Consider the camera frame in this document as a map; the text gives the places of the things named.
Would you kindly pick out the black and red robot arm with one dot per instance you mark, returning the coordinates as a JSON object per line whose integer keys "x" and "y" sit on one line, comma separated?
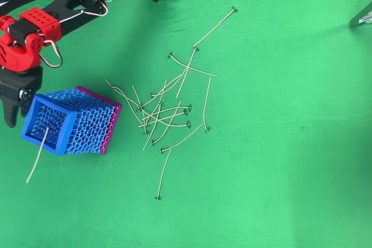
{"x": 43, "y": 23}

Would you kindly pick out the blue and magenta lattice basket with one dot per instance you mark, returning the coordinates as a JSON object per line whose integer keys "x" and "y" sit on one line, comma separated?
{"x": 66, "y": 132}

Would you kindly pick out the green table cloth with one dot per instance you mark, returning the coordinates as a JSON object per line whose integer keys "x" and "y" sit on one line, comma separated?
{"x": 261, "y": 172}

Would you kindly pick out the clear stand clamp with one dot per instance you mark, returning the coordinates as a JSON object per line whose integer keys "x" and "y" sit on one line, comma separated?
{"x": 366, "y": 21}

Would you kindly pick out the chrome stand pole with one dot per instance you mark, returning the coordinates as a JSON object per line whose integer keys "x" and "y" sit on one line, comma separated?
{"x": 366, "y": 10}

